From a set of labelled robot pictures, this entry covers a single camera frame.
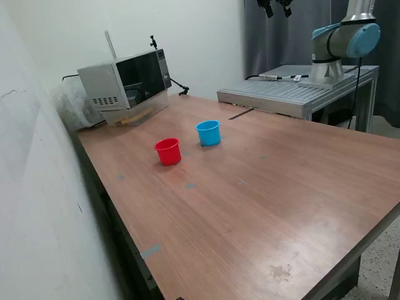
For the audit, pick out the thin white rod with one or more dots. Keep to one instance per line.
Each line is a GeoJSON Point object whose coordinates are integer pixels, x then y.
{"type": "Point", "coordinates": [111, 45]}

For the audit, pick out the small black camera mount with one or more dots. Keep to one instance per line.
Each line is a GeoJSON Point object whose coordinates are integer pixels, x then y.
{"type": "Point", "coordinates": [153, 42]}

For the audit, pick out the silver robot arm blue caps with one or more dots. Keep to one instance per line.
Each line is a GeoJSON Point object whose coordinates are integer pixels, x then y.
{"type": "Point", "coordinates": [340, 43]}

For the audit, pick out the thin dark metal strip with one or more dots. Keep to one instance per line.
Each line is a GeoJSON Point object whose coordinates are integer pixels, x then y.
{"type": "Point", "coordinates": [240, 114]}

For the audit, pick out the blue plastic cup bin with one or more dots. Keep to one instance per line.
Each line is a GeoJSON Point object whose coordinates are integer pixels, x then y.
{"type": "Point", "coordinates": [207, 134]}

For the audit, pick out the white warning tag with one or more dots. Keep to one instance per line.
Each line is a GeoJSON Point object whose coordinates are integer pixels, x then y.
{"type": "Point", "coordinates": [297, 77]}

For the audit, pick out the grey metal edge bracket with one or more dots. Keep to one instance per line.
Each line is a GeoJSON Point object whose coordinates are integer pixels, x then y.
{"type": "Point", "coordinates": [145, 272]}

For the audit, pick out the silver microwave oven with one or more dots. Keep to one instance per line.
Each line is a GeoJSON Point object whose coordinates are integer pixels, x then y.
{"type": "Point", "coordinates": [103, 84]}

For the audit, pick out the aluminium slotted robot stand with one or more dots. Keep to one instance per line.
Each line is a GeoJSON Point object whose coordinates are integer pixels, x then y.
{"type": "Point", "coordinates": [281, 93]}

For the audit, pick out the clear plastic bag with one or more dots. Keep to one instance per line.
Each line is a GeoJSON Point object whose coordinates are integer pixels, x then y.
{"type": "Point", "coordinates": [70, 109]}

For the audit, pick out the long grey-blue tape strip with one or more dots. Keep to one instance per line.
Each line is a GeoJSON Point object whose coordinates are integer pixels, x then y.
{"type": "Point", "coordinates": [151, 251]}

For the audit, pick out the wooden sticks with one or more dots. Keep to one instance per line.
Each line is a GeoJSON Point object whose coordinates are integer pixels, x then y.
{"type": "Point", "coordinates": [131, 118]}

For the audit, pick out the aluminium robot mounting plate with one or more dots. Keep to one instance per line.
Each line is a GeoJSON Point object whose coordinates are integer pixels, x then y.
{"type": "Point", "coordinates": [325, 83]}

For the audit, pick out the dark grey curtain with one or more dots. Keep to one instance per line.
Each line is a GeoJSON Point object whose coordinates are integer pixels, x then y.
{"type": "Point", "coordinates": [281, 47]}

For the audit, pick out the red plastic cup bin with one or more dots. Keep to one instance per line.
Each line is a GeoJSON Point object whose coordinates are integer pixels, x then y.
{"type": "Point", "coordinates": [168, 154]}

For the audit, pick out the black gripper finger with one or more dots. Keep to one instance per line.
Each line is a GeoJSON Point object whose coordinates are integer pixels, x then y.
{"type": "Point", "coordinates": [287, 8]}
{"type": "Point", "coordinates": [268, 9]}

